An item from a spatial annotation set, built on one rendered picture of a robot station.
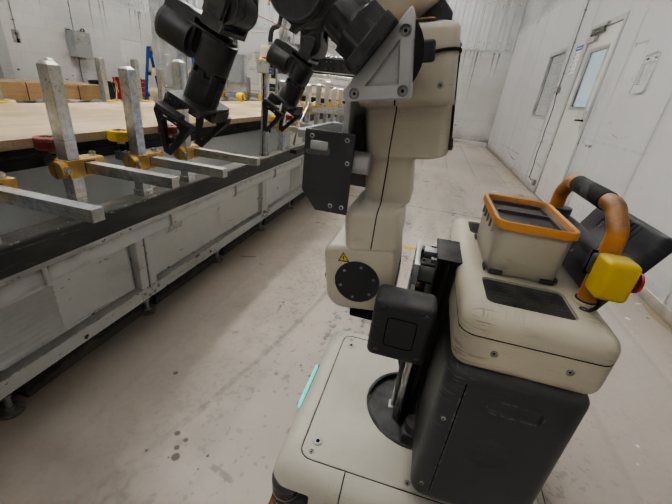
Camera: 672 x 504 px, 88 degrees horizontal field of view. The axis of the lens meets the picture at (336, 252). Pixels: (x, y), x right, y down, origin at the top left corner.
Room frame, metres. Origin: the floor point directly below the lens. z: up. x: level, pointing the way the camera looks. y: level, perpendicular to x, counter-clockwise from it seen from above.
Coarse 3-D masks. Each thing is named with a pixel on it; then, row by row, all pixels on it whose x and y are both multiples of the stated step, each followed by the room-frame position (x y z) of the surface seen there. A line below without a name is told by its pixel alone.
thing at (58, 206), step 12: (0, 192) 0.72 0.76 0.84; (12, 192) 0.71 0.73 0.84; (24, 192) 0.72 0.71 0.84; (12, 204) 0.71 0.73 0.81; (24, 204) 0.70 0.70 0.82; (36, 204) 0.70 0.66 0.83; (48, 204) 0.69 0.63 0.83; (60, 204) 0.68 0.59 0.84; (72, 204) 0.68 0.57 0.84; (84, 204) 0.69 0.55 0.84; (72, 216) 0.68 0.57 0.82; (84, 216) 0.67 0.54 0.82; (96, 216) 0.67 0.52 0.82
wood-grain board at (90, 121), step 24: (0, 120) 1.21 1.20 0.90; (24, 120) 1.27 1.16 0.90; (48, 120) 1.32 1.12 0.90; (72, 120) 1.39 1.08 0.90; (96, 120) 1.45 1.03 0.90; (120, 120) 1.53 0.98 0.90; (144, 120) 1.61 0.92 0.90; (192, 120) 1.80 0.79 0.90; (240, 120) 2.17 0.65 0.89; (0, 144) 0.92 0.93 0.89; (24, 144) 0.98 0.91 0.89
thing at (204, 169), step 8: (120, 152) 1.24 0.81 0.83; (128, 152) 1.24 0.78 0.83; (152, 160) 1.21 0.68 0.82; (160, 160) 1.20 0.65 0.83; (168, 160) 1.20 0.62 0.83; (176, 160) 1.21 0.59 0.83; (176, 168) 1.19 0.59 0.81; (184, 168) 1.18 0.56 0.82; (192, 168) 1.18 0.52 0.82; (200, 168) 1.17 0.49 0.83; (208, 168) 1.16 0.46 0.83; (216, 168) 1.16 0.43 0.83; (224, 168) 1.17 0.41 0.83; (216, 176) 1.16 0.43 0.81; (224, 176) 1.16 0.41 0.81
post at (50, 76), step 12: (48, 72) 0.93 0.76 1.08; (60, 72) 0.96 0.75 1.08; (48, 84) 0.93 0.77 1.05; (60, 84) 0.95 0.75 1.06; (48, 96) 0.93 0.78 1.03; (60, 96) 0.95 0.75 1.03; (48, 108) 0.93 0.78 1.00; (60, 108) 0.94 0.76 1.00; (60, 120) 0.93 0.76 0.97; (60, 132) 0.93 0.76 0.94; (72, 132) 0.96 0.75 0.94; (60, 144) 0.93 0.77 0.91; (72, 144) 0.95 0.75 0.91; (60, 156) 0.93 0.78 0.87; (72, 156) 0.94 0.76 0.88; (72, 180) 0.93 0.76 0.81; (72, 192) 0.93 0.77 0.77; (84, 192) 0.96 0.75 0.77
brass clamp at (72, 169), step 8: (56, 160) 0.92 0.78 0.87; (64, 160) 0.93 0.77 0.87; (72, 160) 0.94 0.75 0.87; (80, 160) 0.96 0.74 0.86; (88, 160) 0.98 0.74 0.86; (96, 160) 1.01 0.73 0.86; (48, 168) 0.91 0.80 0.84; (56, 168) 0.90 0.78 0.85; (64, 168) 0.91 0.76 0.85; (72, 168) 0.93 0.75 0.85; (80, 168) 0.95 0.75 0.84; (56, 176) 0.91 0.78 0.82; (64, 176) 0.91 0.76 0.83; (72, 176) 0.92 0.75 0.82; (80, 176) 0.95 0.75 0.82
